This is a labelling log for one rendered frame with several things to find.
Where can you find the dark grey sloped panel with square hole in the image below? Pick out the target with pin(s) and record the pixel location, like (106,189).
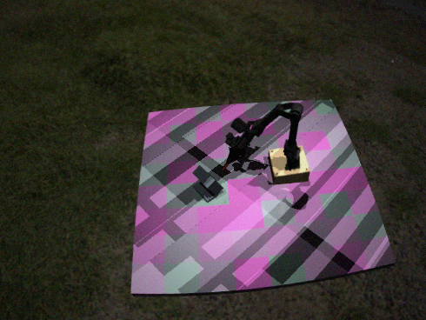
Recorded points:
(208,188)

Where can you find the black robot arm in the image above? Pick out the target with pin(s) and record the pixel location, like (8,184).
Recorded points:
(291,151)

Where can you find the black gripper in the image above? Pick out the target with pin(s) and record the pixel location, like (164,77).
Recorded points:
(237,149)

